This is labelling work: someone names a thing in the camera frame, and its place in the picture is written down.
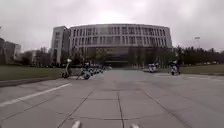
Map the large curved glass building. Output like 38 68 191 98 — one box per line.
49 23 174 69

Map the row of parked bicycles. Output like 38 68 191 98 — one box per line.
61 58 113 81

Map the grey paved plaza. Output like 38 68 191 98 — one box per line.
0 69 224 128

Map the white vehicle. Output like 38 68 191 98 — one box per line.
147 63 158 73

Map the scooter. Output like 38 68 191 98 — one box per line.
169 59 182 77

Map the group of trees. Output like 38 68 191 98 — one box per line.
19 46 53 68

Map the dark row of trees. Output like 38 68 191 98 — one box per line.
173 44 224 66

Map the street lamp pole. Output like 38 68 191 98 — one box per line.
194 35 202 51

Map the dark kerb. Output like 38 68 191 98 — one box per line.
0 76 64 88

